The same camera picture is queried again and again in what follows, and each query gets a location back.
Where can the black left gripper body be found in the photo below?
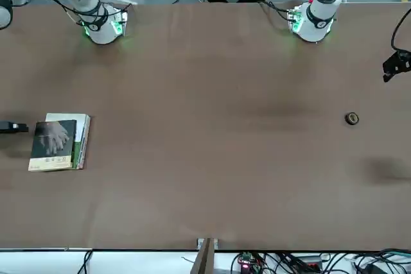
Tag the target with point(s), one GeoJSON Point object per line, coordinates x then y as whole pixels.
{"type": "Point", "coordinates": [399, 62]}

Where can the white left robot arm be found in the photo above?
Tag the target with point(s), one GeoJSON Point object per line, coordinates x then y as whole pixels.
{"type": "Point", "coordinates": [324, 7]}

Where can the brown tape roll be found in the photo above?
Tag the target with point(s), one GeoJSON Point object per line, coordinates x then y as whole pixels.
{"type": "Point", "coordinates": [352, 118]}

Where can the green and white book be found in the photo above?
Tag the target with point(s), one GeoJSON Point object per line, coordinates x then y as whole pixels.
{"type": "Point", "coordinates": [82, 139]}

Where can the dark book with hand cover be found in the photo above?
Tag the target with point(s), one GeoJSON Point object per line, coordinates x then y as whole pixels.
{"type": "Point", "coordinates": [51, 145]}

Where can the aluminium frame post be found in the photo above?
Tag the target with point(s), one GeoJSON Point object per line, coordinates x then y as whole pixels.
{"type": "Point", "coordinates": [205, 254]}

